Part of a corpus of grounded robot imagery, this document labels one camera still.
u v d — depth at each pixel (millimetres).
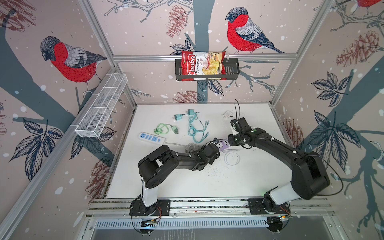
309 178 433
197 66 880
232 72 947
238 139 756
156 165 494
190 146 930
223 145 939
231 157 923
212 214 728
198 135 1031
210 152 714
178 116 1106
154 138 978
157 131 1035
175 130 1008
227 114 1153
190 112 1129
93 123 715
